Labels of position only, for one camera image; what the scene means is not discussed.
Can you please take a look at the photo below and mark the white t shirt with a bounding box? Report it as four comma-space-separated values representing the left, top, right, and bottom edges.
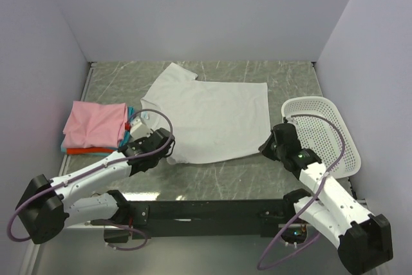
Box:
140, 63, 270, 164

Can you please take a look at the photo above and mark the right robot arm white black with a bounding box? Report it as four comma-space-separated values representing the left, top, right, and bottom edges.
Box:
259, 123, 393, 274

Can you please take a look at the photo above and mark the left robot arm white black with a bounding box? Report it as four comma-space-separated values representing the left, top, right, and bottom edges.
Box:
15, 128, 175, 244

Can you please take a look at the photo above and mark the white perforated plastic basket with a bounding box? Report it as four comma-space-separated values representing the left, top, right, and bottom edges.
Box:
281, 96, 361, 179

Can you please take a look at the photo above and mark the teal folded t shirt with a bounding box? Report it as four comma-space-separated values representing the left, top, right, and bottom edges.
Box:
59, 106, 136, 153

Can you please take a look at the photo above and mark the orange folded t shirt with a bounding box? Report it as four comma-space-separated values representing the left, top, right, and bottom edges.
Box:
62, 147, 115, 156

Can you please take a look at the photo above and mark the pink folded t shirt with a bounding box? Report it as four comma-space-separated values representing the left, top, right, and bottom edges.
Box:
62, 101, 128, 149

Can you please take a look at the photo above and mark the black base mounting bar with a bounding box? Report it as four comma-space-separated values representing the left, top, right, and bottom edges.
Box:
104, 189, 307, 243

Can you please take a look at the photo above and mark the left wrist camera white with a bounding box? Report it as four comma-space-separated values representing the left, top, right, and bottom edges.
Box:
125, 117, 151, 140

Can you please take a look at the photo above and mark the aluminium extrusion rail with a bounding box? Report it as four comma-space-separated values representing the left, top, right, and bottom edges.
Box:
349, 180, 367, 206

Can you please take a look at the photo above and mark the purple cable under base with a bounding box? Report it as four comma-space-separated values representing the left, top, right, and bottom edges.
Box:
103, 223, 152, 252

